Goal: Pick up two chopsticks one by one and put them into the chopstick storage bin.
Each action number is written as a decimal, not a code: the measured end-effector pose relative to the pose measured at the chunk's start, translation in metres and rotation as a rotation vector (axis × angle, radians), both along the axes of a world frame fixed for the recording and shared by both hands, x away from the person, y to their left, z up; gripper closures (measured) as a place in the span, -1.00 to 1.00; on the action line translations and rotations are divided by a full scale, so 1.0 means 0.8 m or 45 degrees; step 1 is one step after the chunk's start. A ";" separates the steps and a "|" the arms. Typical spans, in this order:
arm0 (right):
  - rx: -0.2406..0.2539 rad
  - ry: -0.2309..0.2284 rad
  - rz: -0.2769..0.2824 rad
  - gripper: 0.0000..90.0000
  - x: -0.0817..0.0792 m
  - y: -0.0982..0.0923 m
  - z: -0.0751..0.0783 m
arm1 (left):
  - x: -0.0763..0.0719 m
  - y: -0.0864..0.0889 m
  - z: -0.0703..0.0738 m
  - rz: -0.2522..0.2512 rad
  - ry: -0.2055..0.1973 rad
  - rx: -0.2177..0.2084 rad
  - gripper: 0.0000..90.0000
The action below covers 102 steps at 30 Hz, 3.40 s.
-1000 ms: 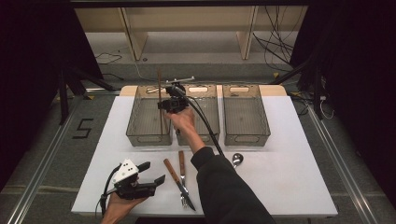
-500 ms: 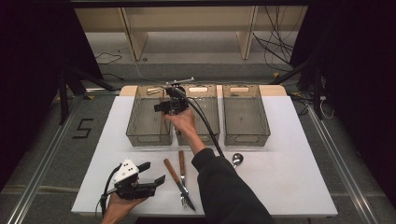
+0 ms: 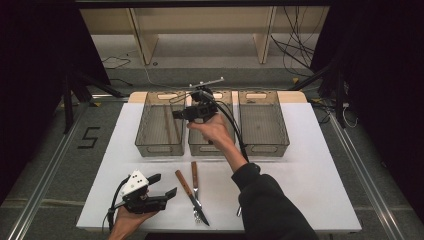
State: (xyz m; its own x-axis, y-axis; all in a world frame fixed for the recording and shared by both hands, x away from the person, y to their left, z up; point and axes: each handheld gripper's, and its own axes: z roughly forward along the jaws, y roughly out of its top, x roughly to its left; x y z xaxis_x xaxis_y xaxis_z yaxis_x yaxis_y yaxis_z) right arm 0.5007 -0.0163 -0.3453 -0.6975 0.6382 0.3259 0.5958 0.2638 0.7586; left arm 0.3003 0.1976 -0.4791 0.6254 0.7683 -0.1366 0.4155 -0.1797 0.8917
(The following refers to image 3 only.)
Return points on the black tripod stand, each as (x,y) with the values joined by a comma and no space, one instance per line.
(68,106)

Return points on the black curtain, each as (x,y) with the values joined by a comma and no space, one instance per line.
(33,83)
(383,83)

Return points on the person's left hand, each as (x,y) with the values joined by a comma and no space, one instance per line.
(128,221)

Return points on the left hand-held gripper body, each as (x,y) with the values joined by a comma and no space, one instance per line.
(143,201)

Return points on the yellow tape piece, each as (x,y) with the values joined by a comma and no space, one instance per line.
(295,80)
(96,104)

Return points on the black metal stand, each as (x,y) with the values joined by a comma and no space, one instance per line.
(340,100)

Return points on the beige wooden desk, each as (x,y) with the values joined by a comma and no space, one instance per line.
(148,40)

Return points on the translucent grey plastic bin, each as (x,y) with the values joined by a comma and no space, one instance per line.
(200,150)
(263,126)
(156,126)

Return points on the person's right hand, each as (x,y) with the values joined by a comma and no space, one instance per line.
(213,131)

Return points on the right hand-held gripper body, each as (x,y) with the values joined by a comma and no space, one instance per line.
(200,111)

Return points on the white table mat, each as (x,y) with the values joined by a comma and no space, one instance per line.
(316,166)

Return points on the aluminium floor rail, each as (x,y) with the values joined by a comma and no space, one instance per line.
(366,186)
(43,186)

